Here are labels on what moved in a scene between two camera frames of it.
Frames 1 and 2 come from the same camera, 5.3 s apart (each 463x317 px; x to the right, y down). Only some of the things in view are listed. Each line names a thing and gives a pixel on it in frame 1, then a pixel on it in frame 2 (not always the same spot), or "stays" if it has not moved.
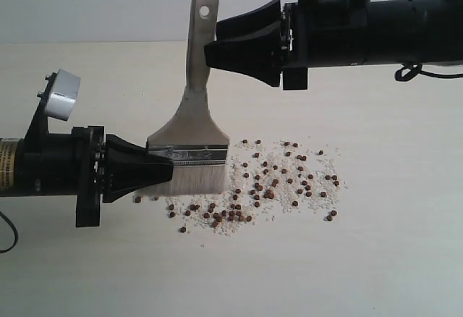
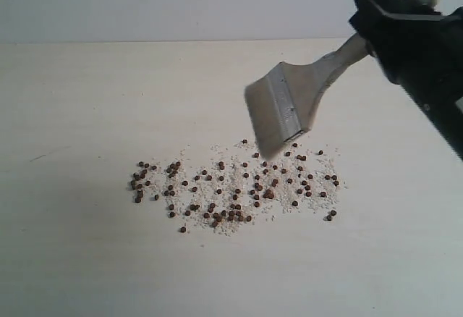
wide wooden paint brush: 195,139 -> 280,106
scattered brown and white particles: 267,177 stays
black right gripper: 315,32 -> 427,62
